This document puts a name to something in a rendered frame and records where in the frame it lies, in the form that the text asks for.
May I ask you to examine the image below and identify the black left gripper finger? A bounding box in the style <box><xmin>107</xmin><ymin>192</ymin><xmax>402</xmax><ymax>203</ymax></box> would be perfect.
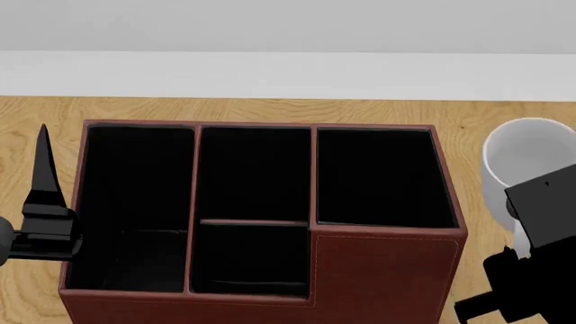
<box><xmin>25</xmin><ymin>123</ymin><xmax>68</xmax><ymax>208</ymax></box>

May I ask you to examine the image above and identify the white ceramic mug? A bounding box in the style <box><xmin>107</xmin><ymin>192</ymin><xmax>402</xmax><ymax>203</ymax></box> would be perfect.
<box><xmin>480</xmin><ymin>116</ymin><xmax>576</xmax><ymax>259</ymax></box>

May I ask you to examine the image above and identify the brown leather desk caddy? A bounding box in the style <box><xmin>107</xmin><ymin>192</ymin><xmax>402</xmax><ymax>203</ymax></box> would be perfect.
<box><xmin>58</xmin><ymin>118</ymin><xmax>469</xmax><ymax>324</ymax></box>

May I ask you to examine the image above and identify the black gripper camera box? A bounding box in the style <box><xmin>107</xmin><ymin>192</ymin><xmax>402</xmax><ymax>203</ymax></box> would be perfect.
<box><xmin>503</xmin><ymin>166</ymin><xmax>576</xmax><ymax>253</ymax></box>

